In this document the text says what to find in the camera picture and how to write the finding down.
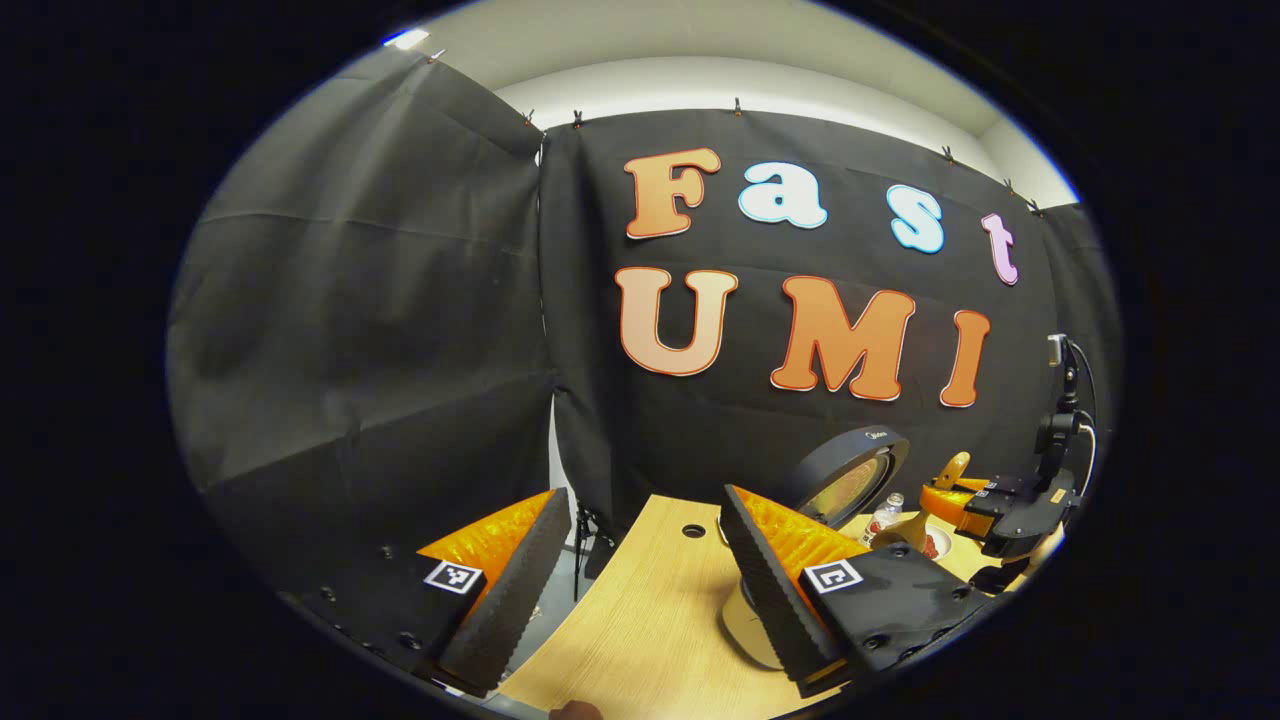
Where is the black and silver rice cooker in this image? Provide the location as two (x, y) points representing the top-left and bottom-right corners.
(720, 425), (911, 671)

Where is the clear water bottle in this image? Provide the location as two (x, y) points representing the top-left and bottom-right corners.
(861, 492), (905, 549)

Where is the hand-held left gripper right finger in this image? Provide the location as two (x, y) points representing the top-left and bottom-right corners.
(720, 484), (1001, 701)

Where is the black tripod stand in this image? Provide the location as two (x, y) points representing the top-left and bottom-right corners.
(568, 503), (618, 603)

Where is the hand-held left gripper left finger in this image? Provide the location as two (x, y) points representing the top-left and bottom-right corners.
(280, 487), (573, 699)

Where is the black backdrop cloth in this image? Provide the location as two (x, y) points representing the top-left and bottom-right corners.
(168, 50), (1121, 601)

